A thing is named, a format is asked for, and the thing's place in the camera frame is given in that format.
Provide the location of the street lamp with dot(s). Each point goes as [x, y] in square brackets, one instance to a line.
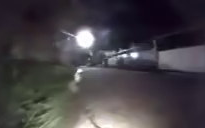
[85, 39]

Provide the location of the white vehicle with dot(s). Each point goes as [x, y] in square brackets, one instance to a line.
[136, 60]

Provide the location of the grey cracked road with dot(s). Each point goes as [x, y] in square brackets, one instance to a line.
[140, 96]

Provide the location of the grass verge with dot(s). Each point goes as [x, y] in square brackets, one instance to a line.
[40, 96]

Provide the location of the dark trees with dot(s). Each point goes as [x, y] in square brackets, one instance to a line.
[33, 40]

